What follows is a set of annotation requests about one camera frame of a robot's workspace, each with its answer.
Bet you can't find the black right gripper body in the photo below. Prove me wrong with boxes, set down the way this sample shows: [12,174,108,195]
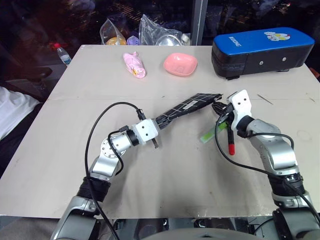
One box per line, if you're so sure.
[217,102,235,124]

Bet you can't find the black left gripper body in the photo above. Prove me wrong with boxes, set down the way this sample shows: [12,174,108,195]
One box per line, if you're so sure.
[151,116,167,150]

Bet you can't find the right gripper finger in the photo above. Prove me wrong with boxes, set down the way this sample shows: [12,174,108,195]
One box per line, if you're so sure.
[211,101,225,116]
[214,93,231,105]

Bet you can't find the black grid pattern pouch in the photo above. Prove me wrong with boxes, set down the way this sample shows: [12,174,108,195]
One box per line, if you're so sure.
[155,92,223,129]

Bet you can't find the green highlighter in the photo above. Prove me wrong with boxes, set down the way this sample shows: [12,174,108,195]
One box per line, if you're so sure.
[199,124,228,144]

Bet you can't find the red marker with black cap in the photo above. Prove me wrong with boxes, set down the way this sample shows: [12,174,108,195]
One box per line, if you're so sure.
[226,124,237,156]

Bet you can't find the pink plastic soap dish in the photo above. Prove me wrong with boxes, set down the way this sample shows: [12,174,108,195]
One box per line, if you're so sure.
[163,52,199,78]

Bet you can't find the blue and black padded case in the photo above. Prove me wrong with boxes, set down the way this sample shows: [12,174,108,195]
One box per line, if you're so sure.
[210,26,316,81]

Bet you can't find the small white bottle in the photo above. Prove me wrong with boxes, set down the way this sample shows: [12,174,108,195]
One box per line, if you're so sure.
[180,33,192,46]

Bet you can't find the clear bag with metal bowl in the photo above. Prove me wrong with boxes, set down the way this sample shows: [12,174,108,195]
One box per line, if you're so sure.
[138,13,184,47]

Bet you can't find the small purple container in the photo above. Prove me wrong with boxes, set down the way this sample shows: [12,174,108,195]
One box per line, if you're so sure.
[126,34,140,46]

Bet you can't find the clear bag with orange item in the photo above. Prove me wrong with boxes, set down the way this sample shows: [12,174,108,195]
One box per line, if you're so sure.
[99,17,129,46]

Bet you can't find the clear water bottle red cap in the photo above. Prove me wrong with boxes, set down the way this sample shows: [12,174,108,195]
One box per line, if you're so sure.
[53,42,73,67]

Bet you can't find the black chair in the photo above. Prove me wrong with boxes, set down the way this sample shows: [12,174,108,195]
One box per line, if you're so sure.
[0,65,54,101]

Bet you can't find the white cloth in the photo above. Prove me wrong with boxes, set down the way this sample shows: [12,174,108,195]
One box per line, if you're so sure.
[0,85,42,141]

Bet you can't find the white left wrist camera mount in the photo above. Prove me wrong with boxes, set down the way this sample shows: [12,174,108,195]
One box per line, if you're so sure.
[131,119,160,146]

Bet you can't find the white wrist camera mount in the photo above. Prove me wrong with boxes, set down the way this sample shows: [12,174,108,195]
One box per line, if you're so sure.
[131,119,160,146]
[226,89,253,131]

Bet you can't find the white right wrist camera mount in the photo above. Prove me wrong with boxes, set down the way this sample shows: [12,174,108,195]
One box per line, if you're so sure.
[226,89,253,131]

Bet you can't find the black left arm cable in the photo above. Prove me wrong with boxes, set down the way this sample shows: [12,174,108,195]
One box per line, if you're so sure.
[84,101,151,240]

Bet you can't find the grey window frame post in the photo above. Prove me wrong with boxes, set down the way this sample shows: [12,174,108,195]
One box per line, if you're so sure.
[190,0,209,46]

